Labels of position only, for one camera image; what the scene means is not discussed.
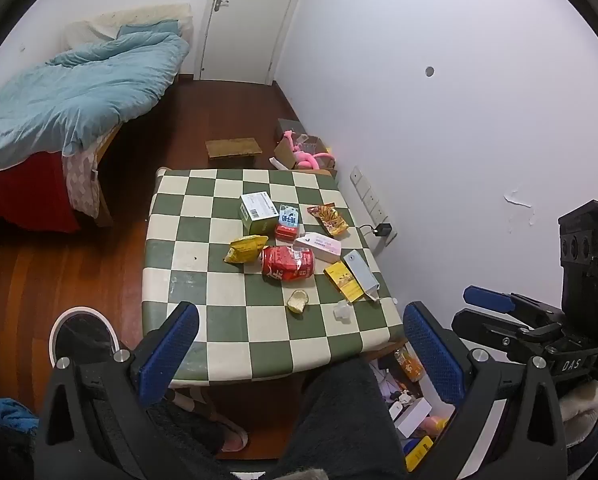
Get green white carton box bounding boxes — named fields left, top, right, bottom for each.
left=239, top=192, right=280, bottom=236

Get black charger cable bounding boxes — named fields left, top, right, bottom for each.
left=356, top=224, right=381, bottom=252

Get red soda can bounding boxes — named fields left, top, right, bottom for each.
left=260, top=245, right=315, bottom=284

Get orange bottle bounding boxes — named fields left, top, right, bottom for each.
left=394, top=347, right=425, bottom=382

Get yellow snack bag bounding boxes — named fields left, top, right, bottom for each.
left=223, top=235, right=269, bottom=265

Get yellow black box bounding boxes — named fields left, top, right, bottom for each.
left=404, top=435, right=435, bottom=472

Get brown cardboard box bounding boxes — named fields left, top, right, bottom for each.
left=273, top=119, right=338, bottom=174

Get orange striped snack packet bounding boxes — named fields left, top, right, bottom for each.
left=306, top=203, right=350, bottom=238

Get white door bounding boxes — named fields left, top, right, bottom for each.
left=197, top=0, right=308, bottom=85

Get pink white box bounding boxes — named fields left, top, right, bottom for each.
left=293, top=231, right=343, bottom=263

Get white round trash bin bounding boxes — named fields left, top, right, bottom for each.
left=49, top=305, right=121, bottom=369

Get white flat box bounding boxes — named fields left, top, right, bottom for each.
left=389, top=397, right=433, bottom=439

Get light blue box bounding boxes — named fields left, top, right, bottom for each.
left=342, top=249, right=382, bottom=302

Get pink plush toy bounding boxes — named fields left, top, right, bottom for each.
left=283, top=130, right=336, bottom=171

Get blue white packet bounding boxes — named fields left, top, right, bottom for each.
left=278, top=204, right=301, bottom=229

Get light blue blanket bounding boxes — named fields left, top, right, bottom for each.
left=0, top=31, right=191, bottom=176

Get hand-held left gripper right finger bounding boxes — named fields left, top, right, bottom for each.
left=403, top=301, right=567, bottom=480

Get blue jacket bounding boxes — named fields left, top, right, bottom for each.
left=0, top=397, right=40, bottom=437

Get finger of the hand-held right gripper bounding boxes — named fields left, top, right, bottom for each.
left=463, top=285, right=567, bottom=327
left=452, top=309, right=566, bottom=364

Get green white checkered table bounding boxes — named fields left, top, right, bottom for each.
left=141, top=167, right=407, bottom=389

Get person's right forearm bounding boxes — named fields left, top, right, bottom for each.
left=554, top=381, right=598, bottom=480

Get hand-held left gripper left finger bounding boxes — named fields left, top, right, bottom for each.
left=34, top=301, right=230, bottom=480

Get white pillow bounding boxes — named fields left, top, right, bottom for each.
left=61, top=2, right=194, bottom=52

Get person's dark grey trousers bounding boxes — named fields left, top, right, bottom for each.
left=149, top=355, right=411, bottom=480

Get crumpled beige wrapper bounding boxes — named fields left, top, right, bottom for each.
left=286, top=289, right=310, bottom=315

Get red bed sheet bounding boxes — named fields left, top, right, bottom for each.
left=0, top=150, right=82, bottom=234

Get white wall socket strip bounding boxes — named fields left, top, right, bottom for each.
left=350, top=166, right=398, bottom=247

